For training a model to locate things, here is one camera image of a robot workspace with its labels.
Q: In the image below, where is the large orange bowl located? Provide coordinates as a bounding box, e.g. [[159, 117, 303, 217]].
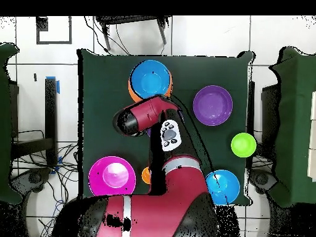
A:
[[127, 70, 174, 104]]

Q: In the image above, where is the light blue bowl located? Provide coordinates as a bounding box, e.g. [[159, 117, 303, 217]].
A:
[[205, 169, 241, 206], [130, 59, 172, 100]]

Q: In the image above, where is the orange cup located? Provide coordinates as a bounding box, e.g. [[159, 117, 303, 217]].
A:
[[141, 166, 152, 185]]

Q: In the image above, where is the large pink bowl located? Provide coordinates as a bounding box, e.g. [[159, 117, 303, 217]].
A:
[[88, 156, 137, 198]]

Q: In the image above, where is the dark green tablecloth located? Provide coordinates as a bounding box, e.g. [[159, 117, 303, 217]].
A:
[[77, 48, 255, 207]]

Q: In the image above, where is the small green bowl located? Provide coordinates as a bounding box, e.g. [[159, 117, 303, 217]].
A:
[[230, 132, 257, 159]]

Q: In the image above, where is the blue tape strip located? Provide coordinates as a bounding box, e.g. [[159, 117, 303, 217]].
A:
[[45, 75, 60, 95]]

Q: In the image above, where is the black stool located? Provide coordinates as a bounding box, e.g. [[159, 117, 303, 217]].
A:
[[94, 15, 172, 52]]

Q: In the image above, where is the grey chair base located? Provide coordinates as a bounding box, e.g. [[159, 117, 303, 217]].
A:
[[9, 167, 52, 194], [249, 168, 279, 195]]

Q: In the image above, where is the green cloth side table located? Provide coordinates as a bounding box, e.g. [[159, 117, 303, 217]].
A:
[[267, 46, 316, 209], [0, 42, 23, 205]]

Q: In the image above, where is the black stand frame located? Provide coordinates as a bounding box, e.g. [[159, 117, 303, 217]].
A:
[[9, 76, 60, 169]]

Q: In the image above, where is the black square floor frame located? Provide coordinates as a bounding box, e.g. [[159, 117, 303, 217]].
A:
[[36, 16, 73, 45]]

